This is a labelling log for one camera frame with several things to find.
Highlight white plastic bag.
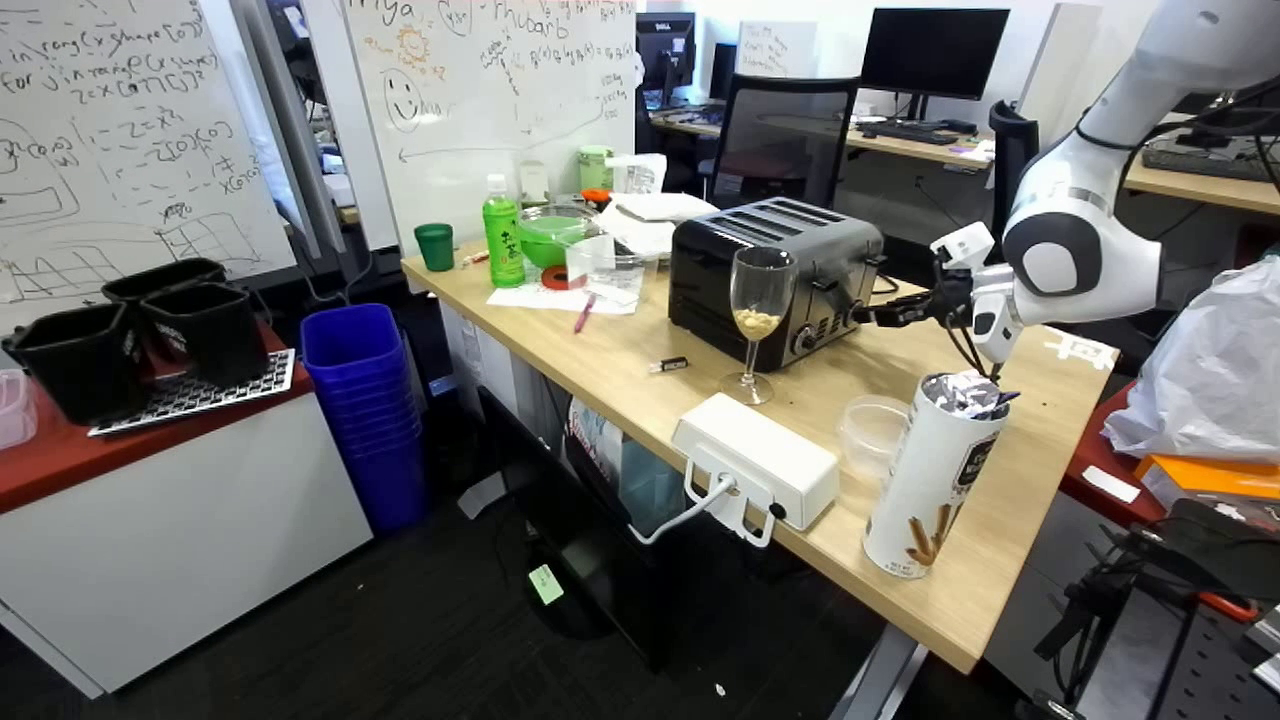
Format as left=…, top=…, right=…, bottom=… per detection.
left=1101, top=248, right=1280, bottom=467

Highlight translucent plastic container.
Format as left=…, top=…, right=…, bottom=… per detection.
left=0, top=365, right=44, bottom=451

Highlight black plastic bin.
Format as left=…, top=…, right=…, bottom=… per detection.
left=135, top=274, right=274, bottom=391
left=4, top=298, right=148, bottom=428
left=100, top=256, right=230, bottom=306

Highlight white cylindrical snack can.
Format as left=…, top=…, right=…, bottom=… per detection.
left=860, top=367, right=1016, bottom=582

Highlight stainless steel four-slot toaster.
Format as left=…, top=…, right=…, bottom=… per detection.
left=664, top=190, right=888, bottom=376

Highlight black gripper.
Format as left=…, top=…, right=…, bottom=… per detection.
left=858, top=264, right=984, bottom=330

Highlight black computer monitor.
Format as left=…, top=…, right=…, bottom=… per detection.
left=632, top=9, right=701, bottom=99
left=858, top=3, right=1016, bottom=105

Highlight black mesh office chair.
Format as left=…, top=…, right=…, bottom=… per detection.
left=709, top=71, right=864, bottom=211

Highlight black keyboard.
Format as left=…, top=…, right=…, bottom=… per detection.
left=864, top=118, right=969, bottom=148

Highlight green paper note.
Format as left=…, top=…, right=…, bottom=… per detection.
left=524, top=559, right=567, bottom=606

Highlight green plastic cup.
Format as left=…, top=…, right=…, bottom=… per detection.
left=411, top=221, right=461, bottom=274

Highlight green drink bottle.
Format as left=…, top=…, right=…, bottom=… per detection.
left=481, top=171, right=533, bottom=293

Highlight whiteboard with sun drawing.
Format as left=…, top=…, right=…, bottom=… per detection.
left=338, top=0, right=649, bottom=253

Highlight clear plastic cup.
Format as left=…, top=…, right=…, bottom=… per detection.
left=838, top=391, right=929, bottom=488

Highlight blue bin stack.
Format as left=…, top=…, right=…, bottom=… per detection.
left=295, top=298, right=437, bottom=541

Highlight green plastic bag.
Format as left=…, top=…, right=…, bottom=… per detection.
left=515, top=211, right=591, bottom=280

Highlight red-topped white cabinet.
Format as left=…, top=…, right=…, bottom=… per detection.
left=0, top=328, right=382, bottom=705

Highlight white plastic box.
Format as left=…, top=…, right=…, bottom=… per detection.
left=626, top=387, right=843, bottom=553

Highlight wine glass with popcorn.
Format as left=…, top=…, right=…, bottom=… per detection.
left=723, top=244, right=798, bottom=406

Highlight whiteboard with dense writing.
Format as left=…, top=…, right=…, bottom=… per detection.
left=0, top=0, right=300, bottom=334

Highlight black tripod stand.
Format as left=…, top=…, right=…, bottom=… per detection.
left=1037, top=499, right=1280, bottom=720

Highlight black tray bins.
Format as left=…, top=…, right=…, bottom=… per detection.
left=86, top=342, right=300, bottom=445

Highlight white folded cloth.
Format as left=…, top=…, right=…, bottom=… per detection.
left=588, top=187, right=723, bottom=264

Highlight white paper sheets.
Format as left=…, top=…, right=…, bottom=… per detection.
left=485, top=256, right=654, bottom=321

